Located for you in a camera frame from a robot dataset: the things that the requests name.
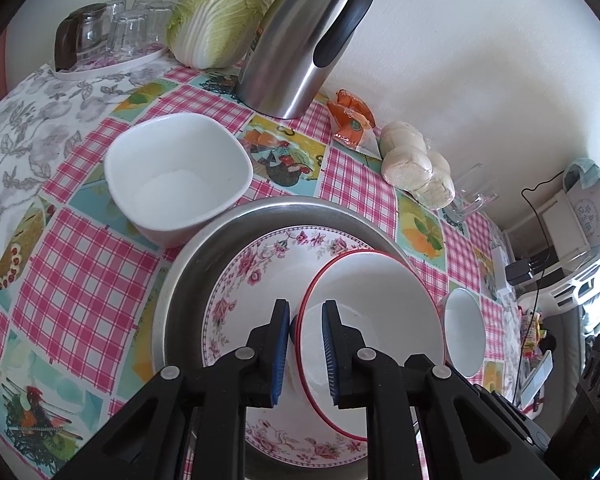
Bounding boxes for yellow snack packets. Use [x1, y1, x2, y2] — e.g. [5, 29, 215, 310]
[520, 310, 546, 361]

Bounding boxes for grey printed bag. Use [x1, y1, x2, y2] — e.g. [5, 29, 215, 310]
[562, 160, 600, 246]

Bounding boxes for grey floral tablecloth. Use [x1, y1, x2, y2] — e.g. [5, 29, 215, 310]
[0, 62, 166, 241]

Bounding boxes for orange snack packet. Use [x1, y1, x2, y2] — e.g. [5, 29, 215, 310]
[326, 89, 383, 161]

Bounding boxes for white glass tray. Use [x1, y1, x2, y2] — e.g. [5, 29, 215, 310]
[52, 45, 170, 81]

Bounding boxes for white power strip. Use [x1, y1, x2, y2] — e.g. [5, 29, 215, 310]
[490, 245, 518, 301]

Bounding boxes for pink floral round plate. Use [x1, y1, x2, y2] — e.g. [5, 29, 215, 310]
[201, 226, 381, 466]

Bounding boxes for light blue bowl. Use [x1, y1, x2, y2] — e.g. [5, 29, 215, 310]
[439, 287, 484, 379]

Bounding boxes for teal cloth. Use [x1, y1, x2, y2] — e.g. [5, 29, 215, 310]
[562, 157, 600, 188]

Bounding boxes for white square bowl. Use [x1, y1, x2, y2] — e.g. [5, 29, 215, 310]
[104, 112, 254, 249]

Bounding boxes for black cable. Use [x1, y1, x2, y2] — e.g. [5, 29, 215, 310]
[521, 170, 568, 256]

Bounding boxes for steel thermos jug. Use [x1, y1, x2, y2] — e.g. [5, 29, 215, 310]
[235, 0, 381, 120]

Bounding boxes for strawberry print bowl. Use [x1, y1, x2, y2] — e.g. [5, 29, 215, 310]
[290, 250, 446, 443]

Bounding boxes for clear glass mug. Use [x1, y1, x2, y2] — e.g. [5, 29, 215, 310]
[442, 162, 501, 226]

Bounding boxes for white cutout rack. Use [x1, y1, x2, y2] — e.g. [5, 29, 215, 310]
[517, 240, 600, 341]

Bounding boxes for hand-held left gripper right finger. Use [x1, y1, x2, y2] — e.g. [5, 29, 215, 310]
[321, 299, 553, 480]

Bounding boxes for black power adapter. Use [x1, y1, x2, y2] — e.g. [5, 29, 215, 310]
[505, 258, 531, 285]

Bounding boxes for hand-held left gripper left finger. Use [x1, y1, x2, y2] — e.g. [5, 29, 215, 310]
[55, 299, 292, 480]

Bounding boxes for stainless steel plate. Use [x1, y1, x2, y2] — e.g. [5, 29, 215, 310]
[151, 196, 411, 480]

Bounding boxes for bag of steamed buns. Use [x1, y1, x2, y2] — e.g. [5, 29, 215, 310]
[381, 120, 456, 210]

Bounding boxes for napa cabbage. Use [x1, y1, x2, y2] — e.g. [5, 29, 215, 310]
[166, 0, 277, 70]

